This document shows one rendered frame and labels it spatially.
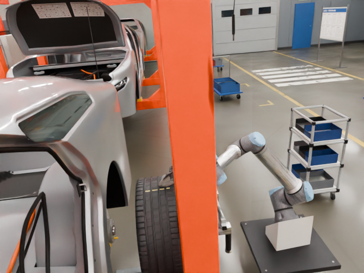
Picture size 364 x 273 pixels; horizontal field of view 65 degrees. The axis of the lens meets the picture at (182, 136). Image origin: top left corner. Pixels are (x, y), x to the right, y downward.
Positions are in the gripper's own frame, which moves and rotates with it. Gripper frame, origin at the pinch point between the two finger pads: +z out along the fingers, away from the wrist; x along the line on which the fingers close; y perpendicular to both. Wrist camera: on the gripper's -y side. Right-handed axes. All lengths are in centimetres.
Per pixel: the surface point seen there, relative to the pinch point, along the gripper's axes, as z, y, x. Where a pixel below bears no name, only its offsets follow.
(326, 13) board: -527, 891, -318
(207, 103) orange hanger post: -51, -46, 50
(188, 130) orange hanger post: -40, -47, 46
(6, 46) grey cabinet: 360, 719, 167
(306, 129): -121, 132, -120
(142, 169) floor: 96, 223, -108
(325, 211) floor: -91, 83, -193
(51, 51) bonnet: 130, 349, 92
